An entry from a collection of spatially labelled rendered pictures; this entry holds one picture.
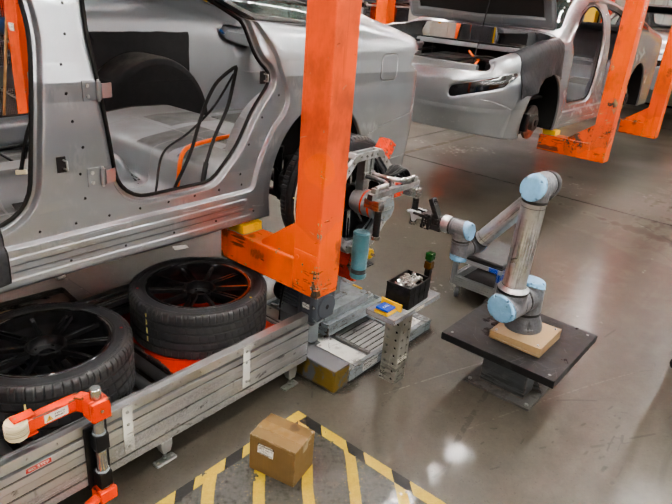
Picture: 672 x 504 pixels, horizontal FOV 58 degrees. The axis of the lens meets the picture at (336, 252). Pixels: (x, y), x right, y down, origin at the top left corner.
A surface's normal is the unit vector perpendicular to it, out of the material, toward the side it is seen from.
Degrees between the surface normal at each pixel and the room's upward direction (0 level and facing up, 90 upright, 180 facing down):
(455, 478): 0
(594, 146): 90
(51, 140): 89
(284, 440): 0
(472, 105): 89
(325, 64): 90
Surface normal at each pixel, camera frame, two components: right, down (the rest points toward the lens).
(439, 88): -0.54, 0.22
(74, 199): 0.76, 0.33
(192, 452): 0.07, -0.91
